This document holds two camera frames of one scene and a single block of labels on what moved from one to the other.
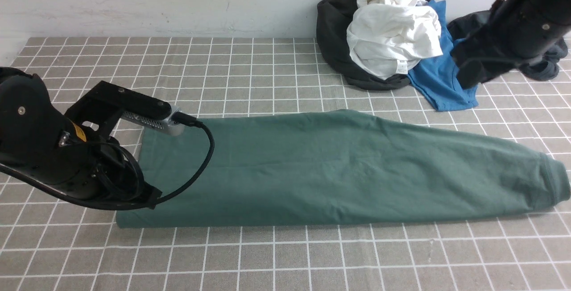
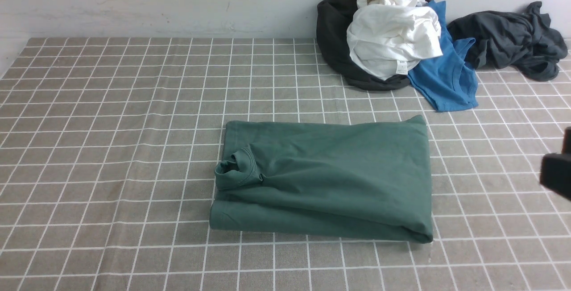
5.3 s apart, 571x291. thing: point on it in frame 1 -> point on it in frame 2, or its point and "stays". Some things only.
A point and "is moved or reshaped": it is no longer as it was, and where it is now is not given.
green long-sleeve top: x=338 y=166 is moved or reshaped
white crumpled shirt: x=392 y=28 stays
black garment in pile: x=333 y=14 stays
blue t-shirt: x=436 y=79 stays
